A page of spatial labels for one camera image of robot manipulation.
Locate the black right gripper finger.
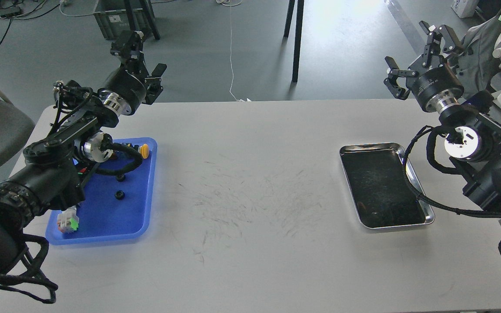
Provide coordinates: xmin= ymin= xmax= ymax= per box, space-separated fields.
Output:
xmin=384 ymin=57 xmax=419 ymax=100
xmin=419 ymin=20 xmax=464 ymax=67

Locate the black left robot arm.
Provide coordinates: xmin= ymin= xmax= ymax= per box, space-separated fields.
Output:
xmin=0 ymin=29 xmax=167 ymax=304

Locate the white cable on floor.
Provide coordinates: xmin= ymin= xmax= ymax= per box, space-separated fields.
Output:
xmin=215 ymin=0 xmax=251 ymax=102

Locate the black table leg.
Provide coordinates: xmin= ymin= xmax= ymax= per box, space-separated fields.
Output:
xmin=284 ymin=0 xmax=305 ymax=83

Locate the grey backpack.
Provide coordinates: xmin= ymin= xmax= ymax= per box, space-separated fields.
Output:
xmin=449 ymin=17 xmax=501 ymax=100

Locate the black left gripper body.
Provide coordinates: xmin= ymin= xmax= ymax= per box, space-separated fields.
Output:
xmin=101 ymin=69 xmax=163 ymax=116

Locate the blue plastic tray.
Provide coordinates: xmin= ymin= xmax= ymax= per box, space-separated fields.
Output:
xmin=45 ymin=137 xmax=158 ymax=245

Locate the grey plastic crate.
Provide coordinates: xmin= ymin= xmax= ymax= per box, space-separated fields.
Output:
xmin=92 ymin=0 xmax=153 ymax=40

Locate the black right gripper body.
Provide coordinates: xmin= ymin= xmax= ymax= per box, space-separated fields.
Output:
xmin=409 ymin=65 xmax=464 ymax=113

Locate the silver metal tray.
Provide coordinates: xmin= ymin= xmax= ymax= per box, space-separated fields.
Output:
xmin=339 ymin=142 xmax=435 ymax=231

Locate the black stand leg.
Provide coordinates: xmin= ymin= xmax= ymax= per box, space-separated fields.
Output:
xmin=123 ymin=0 xmax=161 ymax=41

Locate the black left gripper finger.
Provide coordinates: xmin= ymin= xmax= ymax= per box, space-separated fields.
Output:
xmin=146 ymin=63 xmax=167 ymax=85
xmin=110 ymin=30 xmax=146 ymax=68

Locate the yellow push button switch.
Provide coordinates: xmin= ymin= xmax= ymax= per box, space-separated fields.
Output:
xmin=115 ymin=143 xmax=150 ymax=159

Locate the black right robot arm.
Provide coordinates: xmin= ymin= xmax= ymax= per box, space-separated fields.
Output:
xmin=384 ymin=20 xmax=501 ymax=219

